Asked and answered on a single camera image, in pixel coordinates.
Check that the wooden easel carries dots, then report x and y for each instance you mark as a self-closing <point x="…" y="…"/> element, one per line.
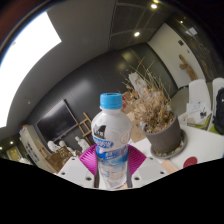
<point x="85" y="128"/>

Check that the brown cardboard box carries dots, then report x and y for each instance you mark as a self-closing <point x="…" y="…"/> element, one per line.
<point x="136" y="131"/>

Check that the white plaster bust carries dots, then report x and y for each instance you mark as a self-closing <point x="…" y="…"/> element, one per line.
<point x="53" y="146"/>

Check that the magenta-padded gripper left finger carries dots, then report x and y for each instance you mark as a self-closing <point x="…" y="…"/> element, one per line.
<point x="76" y="170"/>

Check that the round ceiling spotlight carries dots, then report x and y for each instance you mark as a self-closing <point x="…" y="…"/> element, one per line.
<point x="153" y="5"/>
<point x="136" y="33"/>

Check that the black wall screen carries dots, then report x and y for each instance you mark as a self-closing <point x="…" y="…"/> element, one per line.
<point x="56" y="121"/>

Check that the dry plant in grey pot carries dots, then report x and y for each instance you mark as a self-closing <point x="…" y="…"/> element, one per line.
<point x="163" y="136"/>

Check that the blue-capped white drink bottle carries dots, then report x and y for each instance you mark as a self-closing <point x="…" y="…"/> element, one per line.
<point x="111" y="133"/>

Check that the brown relief sculpture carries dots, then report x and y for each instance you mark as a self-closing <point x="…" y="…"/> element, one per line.
<point x="61" y="158"/>

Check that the tall white plaster statue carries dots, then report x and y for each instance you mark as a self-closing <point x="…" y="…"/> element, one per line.
<point x="136" y="80"/>

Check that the grey plant pot saucer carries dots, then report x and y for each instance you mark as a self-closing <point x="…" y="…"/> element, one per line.
<point x="178" y="150"/>

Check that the wooden figure sculpture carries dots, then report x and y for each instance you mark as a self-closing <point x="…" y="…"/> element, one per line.
<point x="187" y="68"/>

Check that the white cabinet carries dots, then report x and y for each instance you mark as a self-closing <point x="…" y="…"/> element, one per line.
<point x="31" y="145"/>

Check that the small white plaster figure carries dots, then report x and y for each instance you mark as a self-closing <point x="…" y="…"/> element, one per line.
<point x="82" y="143"/>

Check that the long ceiling light panel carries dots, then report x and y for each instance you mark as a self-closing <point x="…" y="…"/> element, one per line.
<point x="23" y="66"/>

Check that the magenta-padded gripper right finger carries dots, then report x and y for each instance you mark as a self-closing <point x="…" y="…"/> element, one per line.
<point x="148" y="170"/>

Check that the black backpack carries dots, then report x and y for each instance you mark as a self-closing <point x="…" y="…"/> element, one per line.
<point x="220" y="111"/>

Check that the light wooden board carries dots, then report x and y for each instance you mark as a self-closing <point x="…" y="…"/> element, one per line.
<point x="170" y="167"/>

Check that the flat round red coaster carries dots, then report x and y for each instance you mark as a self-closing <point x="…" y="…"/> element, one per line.
<point x="190" y="162"/>

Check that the papers stack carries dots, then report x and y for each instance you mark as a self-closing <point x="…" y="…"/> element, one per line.
<point x="198" y="113"/>

